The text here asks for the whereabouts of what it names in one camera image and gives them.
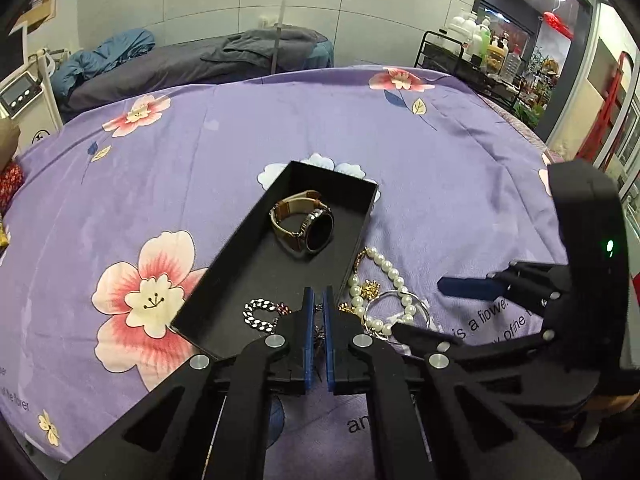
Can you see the white device stand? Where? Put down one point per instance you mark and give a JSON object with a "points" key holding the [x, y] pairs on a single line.
{"points": [[47, 95]]}

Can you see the dark grey blanket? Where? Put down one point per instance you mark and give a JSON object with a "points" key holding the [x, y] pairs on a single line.
{"points": [[200, 67]]}

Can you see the cardboard box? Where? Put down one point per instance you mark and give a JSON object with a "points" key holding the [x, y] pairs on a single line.
{"points": [[40, 2]]}

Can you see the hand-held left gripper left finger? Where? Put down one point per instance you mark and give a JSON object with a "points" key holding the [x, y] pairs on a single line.
{"points": [[309, 320]]}

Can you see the green potted plants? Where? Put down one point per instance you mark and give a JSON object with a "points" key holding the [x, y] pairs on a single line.
{"points": [[537, 85]]}

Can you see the black rectangular tray box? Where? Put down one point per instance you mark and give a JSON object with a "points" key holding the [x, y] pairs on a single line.
{"points": [[240, 280]]}

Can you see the red hand truck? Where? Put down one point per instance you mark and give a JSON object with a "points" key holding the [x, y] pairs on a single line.
{"points": [[607, 105]]}

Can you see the gold flower brooch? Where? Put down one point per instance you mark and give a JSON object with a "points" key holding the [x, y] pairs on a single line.
{"points": [[371, 290]]}

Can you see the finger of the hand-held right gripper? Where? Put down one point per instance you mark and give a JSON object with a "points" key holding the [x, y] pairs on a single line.
{"points": [[500, 352], [467, 287]]}

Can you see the red patterned cloth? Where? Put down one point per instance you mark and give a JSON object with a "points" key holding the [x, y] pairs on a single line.
{"points": [[10, 185]]}

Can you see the purple floral blanket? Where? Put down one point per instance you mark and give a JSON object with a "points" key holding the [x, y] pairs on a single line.
{"points": [[200, 160]]}

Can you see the grey display device with buttons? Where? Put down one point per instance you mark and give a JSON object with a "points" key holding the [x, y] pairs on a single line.
{"points": [[20, 94]]}

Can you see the blue quilt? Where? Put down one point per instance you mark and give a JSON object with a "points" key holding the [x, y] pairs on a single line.
{"points": [[100, 60]]}

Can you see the group of toiletry bottles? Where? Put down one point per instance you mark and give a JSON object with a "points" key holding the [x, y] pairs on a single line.
{"points": [[465, 30]]}

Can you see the black metal cart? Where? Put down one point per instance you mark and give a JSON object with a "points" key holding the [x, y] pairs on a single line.
{"points": [[480, 77]]}

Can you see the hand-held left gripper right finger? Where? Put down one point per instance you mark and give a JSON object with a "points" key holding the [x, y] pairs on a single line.
{"points": [[328, 320]]}

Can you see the red hanging ornament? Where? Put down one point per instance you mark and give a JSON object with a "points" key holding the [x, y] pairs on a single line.
{"points": [[559, 24]]}

